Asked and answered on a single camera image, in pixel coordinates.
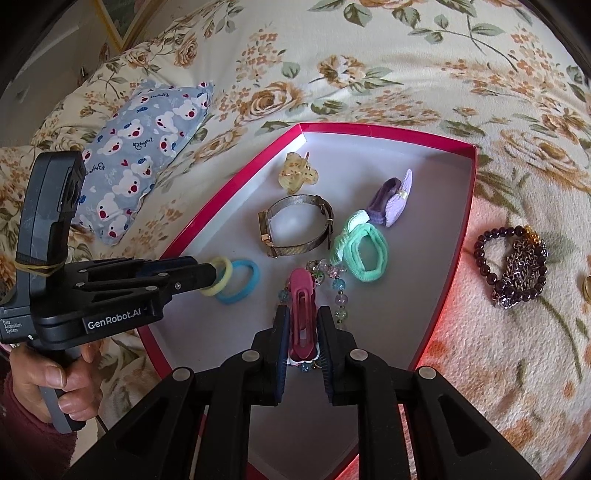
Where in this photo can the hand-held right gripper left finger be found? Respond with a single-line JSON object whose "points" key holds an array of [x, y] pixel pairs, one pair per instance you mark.
{"points": [[280, 369]]}

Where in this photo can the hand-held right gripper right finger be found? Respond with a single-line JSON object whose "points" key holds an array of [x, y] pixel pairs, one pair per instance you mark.
{"points": [[327, 369]]}

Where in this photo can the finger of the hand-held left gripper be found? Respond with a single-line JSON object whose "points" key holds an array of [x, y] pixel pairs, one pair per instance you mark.
{"points": [[184, 281], [161, 266]]}

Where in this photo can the pink hair clip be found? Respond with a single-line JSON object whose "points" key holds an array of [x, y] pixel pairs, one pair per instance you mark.
{"points": [[302, 300]]}

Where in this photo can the mesh band wristwatch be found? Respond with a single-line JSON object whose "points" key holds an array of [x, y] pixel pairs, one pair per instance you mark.
{"points": [[265, 226]]}

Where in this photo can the yellow hair claw clip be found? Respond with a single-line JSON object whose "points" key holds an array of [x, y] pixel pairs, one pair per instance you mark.
{"points": [[295, 177]]}

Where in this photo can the purple bow hair clip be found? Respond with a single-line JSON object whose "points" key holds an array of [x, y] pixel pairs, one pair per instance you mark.
{"points": [[395, 207]]}

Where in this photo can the red cardboard box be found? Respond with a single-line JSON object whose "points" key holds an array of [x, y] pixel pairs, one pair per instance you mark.
{"points": [[415, 184]]}

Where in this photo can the person's left forearm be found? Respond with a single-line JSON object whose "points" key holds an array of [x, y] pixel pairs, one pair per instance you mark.
{"points": [[27, 443]]}

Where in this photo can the person's left hand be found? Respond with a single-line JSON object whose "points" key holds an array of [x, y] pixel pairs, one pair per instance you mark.
{"points": [[51, 374]]}

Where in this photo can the blue bear print pillow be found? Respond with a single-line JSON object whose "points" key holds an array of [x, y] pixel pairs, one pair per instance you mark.
{"points": [[138, 152]]}

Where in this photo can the cream floral bed sheet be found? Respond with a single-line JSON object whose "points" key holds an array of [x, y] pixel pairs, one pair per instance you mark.
{"points": [[369, 46]]}

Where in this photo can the framed wall picture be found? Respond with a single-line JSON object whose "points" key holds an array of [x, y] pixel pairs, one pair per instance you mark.
{"points": [[124, 18]]}

